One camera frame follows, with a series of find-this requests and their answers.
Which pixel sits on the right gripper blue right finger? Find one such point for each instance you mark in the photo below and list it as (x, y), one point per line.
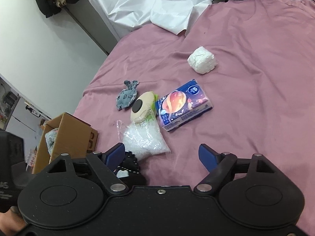
(220, 168)

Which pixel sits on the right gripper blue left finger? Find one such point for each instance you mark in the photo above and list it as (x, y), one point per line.
(103, 166)

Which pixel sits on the black lace scrunchie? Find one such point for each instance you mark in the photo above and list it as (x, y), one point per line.
(128, 171)

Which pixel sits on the clear bag white beads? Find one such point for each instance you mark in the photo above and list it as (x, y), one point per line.
(143, 139)

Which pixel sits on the small grey fish plush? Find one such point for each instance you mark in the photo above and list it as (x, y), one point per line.
(127, 96)

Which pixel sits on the blue tissue pack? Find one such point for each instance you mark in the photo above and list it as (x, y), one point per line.
(182, 105)

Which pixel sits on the white paper ball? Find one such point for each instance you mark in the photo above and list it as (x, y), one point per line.
(202, 61)

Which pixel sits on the grey fluffy plush toy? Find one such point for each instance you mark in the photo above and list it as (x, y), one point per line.
(50, 138)

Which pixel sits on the person left hand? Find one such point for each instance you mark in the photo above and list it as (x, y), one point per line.
(11, 222)

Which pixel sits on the brown cardboard box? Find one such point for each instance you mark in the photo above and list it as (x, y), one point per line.
(74, 136)

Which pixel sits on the pink bed sheet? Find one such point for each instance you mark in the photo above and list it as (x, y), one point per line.
(262, 90)

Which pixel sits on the grey door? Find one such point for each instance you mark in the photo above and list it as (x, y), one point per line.
(91, 22)

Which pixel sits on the white draped cloth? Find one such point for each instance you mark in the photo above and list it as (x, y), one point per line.
(125, 16)

